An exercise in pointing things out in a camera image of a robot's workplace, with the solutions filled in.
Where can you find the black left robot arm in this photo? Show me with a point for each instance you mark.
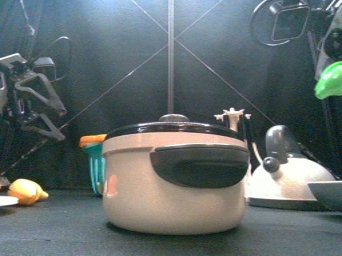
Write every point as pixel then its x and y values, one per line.
pixel 7 150

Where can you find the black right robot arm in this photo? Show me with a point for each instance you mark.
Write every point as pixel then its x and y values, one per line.
pixel 333 140

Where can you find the teal basket with orange rim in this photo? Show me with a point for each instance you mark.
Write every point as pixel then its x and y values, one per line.
pixel 95 166

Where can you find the yellow toy banana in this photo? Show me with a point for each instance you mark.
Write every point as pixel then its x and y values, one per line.
pixel 24 191

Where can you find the white plate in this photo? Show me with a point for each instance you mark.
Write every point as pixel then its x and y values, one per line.
pixel 7 201

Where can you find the white plastic toy piece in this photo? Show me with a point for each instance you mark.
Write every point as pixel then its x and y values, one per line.
pixel 233 118

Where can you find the black toy pot lid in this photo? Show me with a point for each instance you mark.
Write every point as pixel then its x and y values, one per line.
pixel 178 127

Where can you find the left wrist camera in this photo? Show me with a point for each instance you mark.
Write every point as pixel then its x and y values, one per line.
pixel 44 68

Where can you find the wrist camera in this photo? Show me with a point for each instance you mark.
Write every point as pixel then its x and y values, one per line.
pixel 44 68
pixel 290 23

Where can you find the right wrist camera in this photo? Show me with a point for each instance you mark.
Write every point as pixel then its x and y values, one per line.
pixel 290 23

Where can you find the grey vertical frame pole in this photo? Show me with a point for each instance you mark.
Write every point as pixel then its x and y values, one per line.
pixel 170 56

